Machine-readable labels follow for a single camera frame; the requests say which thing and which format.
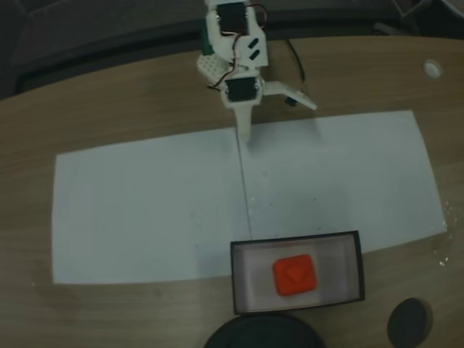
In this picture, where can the brown cardboard box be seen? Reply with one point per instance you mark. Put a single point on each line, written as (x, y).
(253, 286)

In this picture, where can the white paper sheet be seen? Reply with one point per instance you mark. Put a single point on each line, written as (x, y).
(344, 174)
(145, 210)

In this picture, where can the black round base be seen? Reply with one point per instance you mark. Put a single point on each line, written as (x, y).
(261, 333)

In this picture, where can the black round table grommet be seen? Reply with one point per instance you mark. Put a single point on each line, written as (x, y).
(407, 320)

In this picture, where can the white round table grommet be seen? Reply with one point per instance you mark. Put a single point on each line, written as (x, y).
(432, 68)

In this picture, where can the orange square block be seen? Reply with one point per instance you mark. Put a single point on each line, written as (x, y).
(295, 277)

